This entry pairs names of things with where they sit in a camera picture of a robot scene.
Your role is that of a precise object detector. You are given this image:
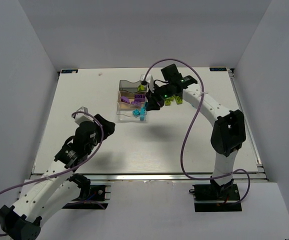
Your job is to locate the purple square lego brick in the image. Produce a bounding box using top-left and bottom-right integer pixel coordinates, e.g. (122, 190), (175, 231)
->
(134, 94), (146, 103)

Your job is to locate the small cyan square lego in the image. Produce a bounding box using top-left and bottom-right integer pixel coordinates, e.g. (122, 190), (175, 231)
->
(140, 105), (147, 115)

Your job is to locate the purple round lego piece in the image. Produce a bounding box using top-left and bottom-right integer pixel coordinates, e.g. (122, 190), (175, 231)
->
(130, 101), (143, 109)

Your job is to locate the small cyan lego brick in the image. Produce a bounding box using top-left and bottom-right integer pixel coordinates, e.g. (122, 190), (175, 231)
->
(132, 109), (141, 117)

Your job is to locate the purple and green lego stack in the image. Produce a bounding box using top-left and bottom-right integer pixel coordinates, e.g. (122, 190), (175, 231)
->
(137, 85), (145, 91)

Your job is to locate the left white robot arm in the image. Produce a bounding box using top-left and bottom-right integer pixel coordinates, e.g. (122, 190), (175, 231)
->
(0, 111), (116, 240)

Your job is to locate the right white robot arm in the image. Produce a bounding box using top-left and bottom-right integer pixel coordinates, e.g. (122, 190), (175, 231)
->
(141, 64), (246, 188)

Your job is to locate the long green lego brick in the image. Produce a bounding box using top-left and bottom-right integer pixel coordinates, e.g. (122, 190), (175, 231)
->
(174, 96), (183, 105)

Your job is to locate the right corner label sticker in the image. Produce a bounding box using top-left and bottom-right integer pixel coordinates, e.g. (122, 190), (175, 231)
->
(209, 67), (227, 72)

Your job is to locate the corner label sticker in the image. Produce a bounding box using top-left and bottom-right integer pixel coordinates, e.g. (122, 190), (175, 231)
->
(209, 67), (227, 72)
(60, 69), (78, 74)

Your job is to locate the grey transparent container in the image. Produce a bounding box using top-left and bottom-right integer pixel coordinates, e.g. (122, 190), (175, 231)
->
(119, 80), (147, 93)

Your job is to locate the clear transparent container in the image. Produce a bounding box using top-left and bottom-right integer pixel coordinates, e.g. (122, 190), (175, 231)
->
(116, 105), (147, 123)

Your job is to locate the left corner label sticker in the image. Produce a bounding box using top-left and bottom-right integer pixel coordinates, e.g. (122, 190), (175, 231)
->
(60, 69), (78, 74)

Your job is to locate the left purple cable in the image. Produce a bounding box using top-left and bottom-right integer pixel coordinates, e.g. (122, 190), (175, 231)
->
(0, 111), (105, 236)

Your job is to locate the purple cable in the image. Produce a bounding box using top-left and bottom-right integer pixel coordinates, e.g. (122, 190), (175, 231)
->
(0, 111), (105, 236)
(140, 58), (252, 204)

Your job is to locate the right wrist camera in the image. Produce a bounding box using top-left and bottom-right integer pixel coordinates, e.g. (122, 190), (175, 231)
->
(140, 74), (155, 93)

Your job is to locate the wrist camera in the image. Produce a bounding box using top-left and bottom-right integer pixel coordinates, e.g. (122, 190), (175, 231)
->
(71, 106), (93, 125)
(140, 74), (155, 93)

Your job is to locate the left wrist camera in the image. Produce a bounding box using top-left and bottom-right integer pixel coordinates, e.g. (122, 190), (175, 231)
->
(71, 106), (93, 125)

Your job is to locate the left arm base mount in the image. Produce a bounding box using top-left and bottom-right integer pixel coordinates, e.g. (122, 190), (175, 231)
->
(62, 174), (111, 210)

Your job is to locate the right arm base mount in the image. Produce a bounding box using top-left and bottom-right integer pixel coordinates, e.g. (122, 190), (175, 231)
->
(188, 183), (242, 213)

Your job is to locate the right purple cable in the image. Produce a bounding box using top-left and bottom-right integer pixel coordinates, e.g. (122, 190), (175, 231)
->
(140, 58), (252, 204)

